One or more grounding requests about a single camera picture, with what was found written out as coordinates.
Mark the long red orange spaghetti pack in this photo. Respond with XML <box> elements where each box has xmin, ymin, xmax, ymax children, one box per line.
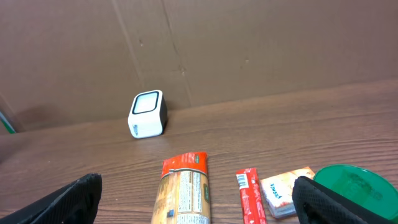
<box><xmin>151</xmin><ymin>152</ymin><xmax>211</xmax><ymax>224</ymax></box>

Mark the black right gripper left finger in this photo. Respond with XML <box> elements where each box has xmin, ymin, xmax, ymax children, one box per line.
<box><xmin>1</xmin><ymin>174</ymin><xmax>102</xmax><ymax>224</ymax></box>

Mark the small orange snack box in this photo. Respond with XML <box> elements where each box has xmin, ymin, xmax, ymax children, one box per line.
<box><xmin>260</xmin><ymin>167</ymin><xmax>315</xmax><ymax>219</ymax></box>

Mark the green lid white jar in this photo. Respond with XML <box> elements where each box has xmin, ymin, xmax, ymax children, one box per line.
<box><xmin>312</xmin><ymin>164</ymin><xmax>398</xmax><ymax>222</ymax></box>

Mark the white barcode scanner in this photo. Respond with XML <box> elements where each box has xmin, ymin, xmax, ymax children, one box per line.
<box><xmin>127</xmin><ymin>90</ymin><xmax>168</xmax><ymax>139</ymax></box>

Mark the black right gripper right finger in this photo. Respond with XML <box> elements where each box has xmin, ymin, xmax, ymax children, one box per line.
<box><xmin>292</xmin><ymin>176</ymin><xmax>393</xmax><ymax>224</ymax></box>

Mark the thin red snack stick pack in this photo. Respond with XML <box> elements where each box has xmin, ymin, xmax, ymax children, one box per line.
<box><xmin>236</xmin><ymin>168</ymin><xmax>267</xmax><ymax>224</ymax></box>

